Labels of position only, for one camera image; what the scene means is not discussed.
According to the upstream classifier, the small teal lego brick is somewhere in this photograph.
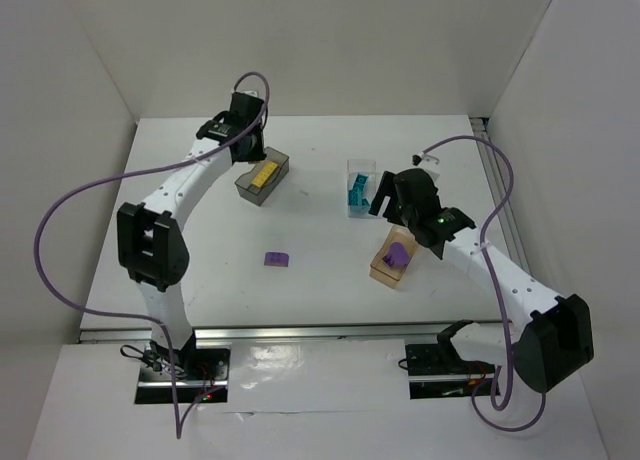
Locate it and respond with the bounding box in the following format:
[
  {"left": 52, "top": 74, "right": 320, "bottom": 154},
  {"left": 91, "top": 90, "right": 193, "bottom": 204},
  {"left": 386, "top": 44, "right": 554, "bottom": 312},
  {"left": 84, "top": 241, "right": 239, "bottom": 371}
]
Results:
[{"left": 348, "top": 197, "right": 370, "bottom": 216}]

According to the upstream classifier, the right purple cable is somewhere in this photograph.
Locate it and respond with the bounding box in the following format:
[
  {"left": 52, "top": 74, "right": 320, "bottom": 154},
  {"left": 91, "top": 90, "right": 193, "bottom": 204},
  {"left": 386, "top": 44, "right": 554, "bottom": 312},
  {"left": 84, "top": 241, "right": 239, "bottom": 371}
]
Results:
[{"left": 412, "top": 135, "right": 546, "bottom": 432}]

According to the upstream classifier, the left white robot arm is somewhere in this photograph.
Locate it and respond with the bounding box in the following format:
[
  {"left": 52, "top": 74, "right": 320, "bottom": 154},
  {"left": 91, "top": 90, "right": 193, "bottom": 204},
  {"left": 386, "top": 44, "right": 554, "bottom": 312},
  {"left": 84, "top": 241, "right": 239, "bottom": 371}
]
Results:
[{"left": 116, "top": 91, "right": 266, "bottom": 371}]

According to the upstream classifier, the purple cable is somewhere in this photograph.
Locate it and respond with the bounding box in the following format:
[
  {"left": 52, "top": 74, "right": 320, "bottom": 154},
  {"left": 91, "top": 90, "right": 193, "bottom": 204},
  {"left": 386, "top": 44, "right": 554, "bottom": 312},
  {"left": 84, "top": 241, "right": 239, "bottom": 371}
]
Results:
[
  {"left": 412, "top": 135, "right": 546, "bottom": 432},
  {"left": 33, "top": 71, "right": 272, "bottom": 440}
]

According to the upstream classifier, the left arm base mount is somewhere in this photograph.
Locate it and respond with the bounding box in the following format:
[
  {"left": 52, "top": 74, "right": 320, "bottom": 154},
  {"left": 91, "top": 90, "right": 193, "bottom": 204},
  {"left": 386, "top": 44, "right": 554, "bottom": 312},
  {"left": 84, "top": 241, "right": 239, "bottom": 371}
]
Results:
[{"left": 120, "top": 345, "right": 231, "bottom": 405}]

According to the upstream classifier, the teal 2x4 lego brick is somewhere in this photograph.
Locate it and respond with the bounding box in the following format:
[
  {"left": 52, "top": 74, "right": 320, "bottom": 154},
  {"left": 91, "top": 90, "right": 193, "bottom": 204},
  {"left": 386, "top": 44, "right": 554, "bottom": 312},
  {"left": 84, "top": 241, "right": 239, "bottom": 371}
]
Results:
[{"left": 348, "top": 173, "right": 368, "bottom": 200}]

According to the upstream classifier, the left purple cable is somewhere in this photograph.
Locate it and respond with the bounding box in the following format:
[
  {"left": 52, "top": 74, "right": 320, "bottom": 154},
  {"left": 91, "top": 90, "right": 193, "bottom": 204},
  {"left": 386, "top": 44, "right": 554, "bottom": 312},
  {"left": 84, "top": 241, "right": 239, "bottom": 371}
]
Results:
[{"left": 33, "top": 71, "right": 272, "bottom": 440}]

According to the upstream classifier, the purple sloped lego brick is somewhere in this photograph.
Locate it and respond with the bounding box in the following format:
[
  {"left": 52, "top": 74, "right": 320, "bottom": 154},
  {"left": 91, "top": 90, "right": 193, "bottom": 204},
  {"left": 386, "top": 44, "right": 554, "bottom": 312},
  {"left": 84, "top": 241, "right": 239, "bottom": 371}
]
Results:
[{"left": 264, "top": 251, "right": 290, "bottom": 268}]

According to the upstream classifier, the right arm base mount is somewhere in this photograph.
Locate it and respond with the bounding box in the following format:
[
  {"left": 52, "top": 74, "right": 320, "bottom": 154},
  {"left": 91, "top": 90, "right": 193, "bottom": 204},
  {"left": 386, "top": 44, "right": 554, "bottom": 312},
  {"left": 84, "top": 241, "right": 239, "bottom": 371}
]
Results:
[{"left": 397, "top": 320, "right": 495, "bottom": 400}]

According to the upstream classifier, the clear transparent container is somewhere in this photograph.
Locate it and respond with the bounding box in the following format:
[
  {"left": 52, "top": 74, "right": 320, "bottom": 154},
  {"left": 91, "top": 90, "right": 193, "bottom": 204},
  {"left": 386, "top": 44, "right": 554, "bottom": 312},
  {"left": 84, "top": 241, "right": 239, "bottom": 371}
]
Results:
[{"left": 347, "top": 159, "right": 378, "bottom": 218}]

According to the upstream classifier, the dark grey transparent container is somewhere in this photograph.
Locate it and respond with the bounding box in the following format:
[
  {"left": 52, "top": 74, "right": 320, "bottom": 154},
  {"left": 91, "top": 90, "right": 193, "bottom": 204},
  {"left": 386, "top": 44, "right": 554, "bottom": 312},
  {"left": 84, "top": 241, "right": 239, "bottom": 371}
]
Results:
[{"left": 235, "top": 147, "right": 290, "bottom": 206}]

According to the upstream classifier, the long yellow lego plate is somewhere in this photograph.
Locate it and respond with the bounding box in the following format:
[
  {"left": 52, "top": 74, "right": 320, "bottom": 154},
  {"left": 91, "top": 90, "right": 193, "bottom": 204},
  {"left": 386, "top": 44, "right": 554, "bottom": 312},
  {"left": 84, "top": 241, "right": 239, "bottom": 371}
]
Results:
[{"left": 251, "top": 161, "right": 280, "bottom": 189}]

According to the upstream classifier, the orange transparent container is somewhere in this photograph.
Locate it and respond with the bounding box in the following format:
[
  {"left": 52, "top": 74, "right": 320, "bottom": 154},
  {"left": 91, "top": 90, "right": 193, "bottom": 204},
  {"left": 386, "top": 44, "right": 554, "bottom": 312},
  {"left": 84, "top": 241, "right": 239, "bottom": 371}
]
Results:
[{"left": 369, "top": 225, "right": 418, "bottom": 289}]

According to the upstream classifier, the purple 2x4 lego brick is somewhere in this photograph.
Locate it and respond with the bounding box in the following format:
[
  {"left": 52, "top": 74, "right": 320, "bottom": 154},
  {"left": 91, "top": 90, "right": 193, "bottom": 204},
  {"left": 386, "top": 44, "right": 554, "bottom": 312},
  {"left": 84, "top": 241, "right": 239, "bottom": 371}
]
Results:
[{"left": 382, "top": 254, "right": 394, "bottom": 267}]

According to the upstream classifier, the purple rounded lego brick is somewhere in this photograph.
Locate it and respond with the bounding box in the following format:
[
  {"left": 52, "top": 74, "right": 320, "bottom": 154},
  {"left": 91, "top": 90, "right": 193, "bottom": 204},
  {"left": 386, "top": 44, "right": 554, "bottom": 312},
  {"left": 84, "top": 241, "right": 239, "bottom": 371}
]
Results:
[{"left": 386, "top": 242, "right": 411, "bottom": 269}]

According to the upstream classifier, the aluminium rail frame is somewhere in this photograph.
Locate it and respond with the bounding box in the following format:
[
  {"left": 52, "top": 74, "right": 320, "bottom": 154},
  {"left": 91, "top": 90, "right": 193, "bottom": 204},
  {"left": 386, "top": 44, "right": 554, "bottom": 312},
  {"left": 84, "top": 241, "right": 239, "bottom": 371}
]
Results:
[{"left": 77, "top": 117, "right": 551, "bottom": 344}]

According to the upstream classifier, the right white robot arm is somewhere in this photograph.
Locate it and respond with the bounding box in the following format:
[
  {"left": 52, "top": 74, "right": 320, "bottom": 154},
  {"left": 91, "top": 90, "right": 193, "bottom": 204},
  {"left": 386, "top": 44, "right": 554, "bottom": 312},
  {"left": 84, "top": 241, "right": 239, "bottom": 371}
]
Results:
[{"left": 369, "top": 168, "right": 594, "bottom": 393}]

